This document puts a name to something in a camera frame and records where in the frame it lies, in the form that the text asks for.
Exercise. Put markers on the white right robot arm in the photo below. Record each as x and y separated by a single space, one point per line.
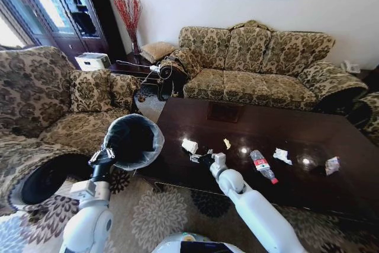
251 202

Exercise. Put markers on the white power strip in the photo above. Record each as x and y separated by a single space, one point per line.
155 68

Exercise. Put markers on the clear plastic bottle red label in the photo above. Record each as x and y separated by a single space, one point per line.
262 164

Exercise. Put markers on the black bin with clear bag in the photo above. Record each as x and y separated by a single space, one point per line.
133 143

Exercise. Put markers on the white robot front shell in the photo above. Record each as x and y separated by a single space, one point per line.
195 244

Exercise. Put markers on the dark wooden side table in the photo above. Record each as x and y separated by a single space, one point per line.
130 67

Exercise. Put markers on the dark wooden cabinet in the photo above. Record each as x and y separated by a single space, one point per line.
86 13

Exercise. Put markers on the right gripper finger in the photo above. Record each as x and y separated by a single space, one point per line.
194 158
209 153

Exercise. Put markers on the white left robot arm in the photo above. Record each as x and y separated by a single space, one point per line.
86 220

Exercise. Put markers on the gold quilted cushion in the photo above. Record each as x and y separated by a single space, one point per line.
157 49

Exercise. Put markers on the large crumpled white paper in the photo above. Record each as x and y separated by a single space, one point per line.
189 145

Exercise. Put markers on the floral armchair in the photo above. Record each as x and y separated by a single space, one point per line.
371 116
35 102

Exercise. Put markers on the small yellowish paper scrap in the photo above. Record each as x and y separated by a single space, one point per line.
227 143

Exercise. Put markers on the floral square cushion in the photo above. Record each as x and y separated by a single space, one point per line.
90 90

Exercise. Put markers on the crumpled white tissue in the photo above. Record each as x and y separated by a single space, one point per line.
282 156

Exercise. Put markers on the white air purifier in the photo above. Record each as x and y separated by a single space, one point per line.
91 61

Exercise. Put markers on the crumpled printed wrapper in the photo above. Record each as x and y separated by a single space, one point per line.
332 165

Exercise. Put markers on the red branches in vase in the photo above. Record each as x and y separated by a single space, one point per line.
130 19

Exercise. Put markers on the floral three-seat sofa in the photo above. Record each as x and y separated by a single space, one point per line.
254 69

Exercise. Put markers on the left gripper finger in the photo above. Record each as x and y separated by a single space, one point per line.
94 158
109 152

